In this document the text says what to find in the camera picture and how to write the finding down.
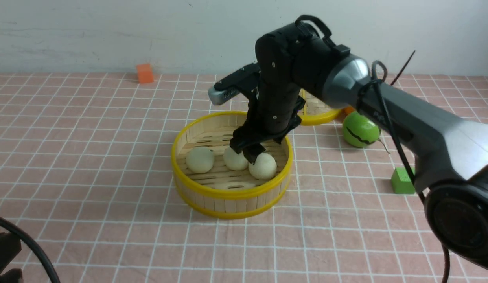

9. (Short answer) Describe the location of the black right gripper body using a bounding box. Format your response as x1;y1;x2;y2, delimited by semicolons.
233;63;305;146

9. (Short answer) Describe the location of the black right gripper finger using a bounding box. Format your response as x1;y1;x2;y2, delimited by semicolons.
244;143;265;164
229;138;248;154

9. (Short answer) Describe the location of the white bun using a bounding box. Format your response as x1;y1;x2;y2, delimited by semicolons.
223;147;249;171
186;147;215;174
249;153;277;180

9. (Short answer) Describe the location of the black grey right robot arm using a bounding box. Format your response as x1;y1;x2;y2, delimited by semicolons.
209;15;488;270

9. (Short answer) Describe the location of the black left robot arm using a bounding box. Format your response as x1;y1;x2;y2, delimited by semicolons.
0;231;24;283

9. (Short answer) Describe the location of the yellow bamboo steamer lid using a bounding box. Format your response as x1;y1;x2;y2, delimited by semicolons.
299;89;342;126

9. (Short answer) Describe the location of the yellow bamboo steamer tray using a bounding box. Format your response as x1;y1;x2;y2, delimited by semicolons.
171;111;294;220

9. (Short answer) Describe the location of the orange toy pear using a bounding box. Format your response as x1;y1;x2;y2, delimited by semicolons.
343;106;355;115

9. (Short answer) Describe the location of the green toy watermelon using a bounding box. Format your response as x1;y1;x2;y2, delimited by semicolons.
342;111;390;154

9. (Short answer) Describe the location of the orange foam cube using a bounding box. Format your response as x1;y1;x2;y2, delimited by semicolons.
136;63;155;84

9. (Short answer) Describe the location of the green foam cube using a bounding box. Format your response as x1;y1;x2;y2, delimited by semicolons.
390;167;415;195

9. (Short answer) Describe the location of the pink checkered tablecloth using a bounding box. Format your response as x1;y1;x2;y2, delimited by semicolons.
0;72;488;283

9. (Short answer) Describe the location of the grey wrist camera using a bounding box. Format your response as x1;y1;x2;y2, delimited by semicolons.
208;63;260;106

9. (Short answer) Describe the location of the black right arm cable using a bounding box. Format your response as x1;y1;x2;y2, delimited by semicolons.
294;15;451;283

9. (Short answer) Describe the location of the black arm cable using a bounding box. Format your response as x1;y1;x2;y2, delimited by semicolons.
0;213;61;283
294;15;451;283

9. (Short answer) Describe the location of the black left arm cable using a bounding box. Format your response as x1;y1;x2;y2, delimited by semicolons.
0;213;61;283

